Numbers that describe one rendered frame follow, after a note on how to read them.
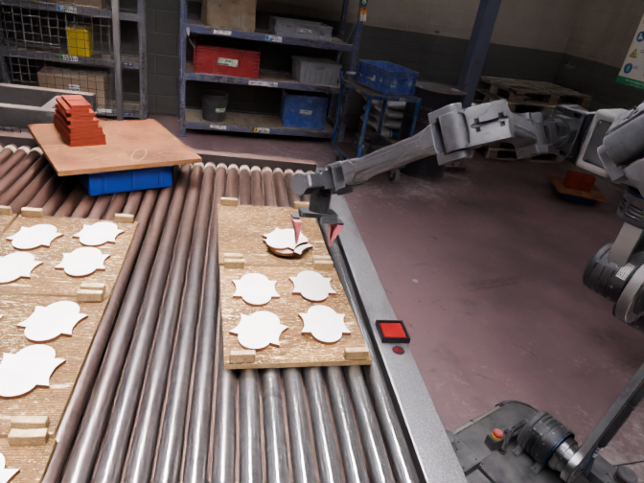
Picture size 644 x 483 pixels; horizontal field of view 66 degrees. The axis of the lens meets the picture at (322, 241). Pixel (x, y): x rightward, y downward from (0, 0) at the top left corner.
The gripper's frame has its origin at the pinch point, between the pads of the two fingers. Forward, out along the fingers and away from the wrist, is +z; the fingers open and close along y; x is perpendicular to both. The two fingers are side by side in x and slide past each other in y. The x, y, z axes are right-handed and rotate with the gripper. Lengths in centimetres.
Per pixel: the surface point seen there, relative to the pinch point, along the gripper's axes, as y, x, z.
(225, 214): -21.3, 41.6, 5.4
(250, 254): -15.0, 14.9, 10.2
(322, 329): -0.6, -22.3, 15.6
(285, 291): -7.2, -4.7, 13.6
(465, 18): 285, 476, -151
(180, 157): -38, 65, -9
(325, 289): 4.0, -5.7, 12.1
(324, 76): 105, 424, -55
